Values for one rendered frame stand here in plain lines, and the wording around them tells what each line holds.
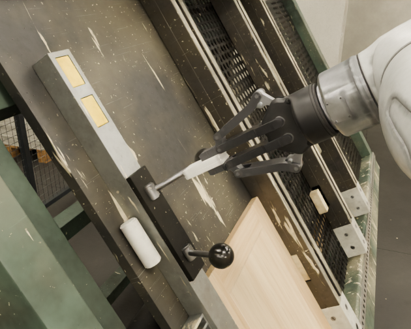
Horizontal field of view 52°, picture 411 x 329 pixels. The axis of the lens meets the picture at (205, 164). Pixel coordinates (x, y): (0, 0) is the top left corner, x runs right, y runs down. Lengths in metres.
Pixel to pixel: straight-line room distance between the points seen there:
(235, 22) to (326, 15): 3.26
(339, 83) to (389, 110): 0.15
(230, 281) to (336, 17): 3.99
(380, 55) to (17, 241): 0.45
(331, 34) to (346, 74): 4.14
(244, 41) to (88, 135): 0.86
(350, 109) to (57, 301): 0.40
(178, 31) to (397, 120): 0.74
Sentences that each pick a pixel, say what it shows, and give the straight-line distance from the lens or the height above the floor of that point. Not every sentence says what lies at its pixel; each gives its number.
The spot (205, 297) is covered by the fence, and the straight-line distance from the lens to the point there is 0.75.
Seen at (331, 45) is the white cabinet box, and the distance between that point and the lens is 4.69.
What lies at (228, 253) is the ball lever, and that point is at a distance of 0.62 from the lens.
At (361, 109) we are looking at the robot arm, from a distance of 0.53.
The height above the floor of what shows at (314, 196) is 1.14.
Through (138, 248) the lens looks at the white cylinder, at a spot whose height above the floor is 1.42.
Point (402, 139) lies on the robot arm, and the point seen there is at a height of 1.69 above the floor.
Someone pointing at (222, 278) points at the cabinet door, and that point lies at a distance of 0.85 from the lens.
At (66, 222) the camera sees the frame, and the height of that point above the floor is 0.79.
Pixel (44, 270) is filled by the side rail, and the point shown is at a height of 1.50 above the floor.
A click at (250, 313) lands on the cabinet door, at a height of 1.19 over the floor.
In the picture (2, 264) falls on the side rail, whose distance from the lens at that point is 0.51.
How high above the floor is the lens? 1.81
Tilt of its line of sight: 24 degrees down
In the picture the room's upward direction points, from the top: straight up
